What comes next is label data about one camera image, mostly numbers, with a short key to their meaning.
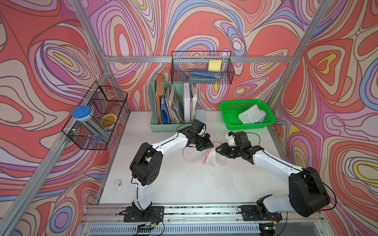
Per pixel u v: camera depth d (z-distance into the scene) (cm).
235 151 73
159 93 85
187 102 93
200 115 114
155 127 102
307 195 42
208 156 83
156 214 72
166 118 101
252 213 72
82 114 57
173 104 93
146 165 49
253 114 104
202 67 97
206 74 88
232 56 90
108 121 70
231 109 111
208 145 79
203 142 78
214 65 89
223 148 77
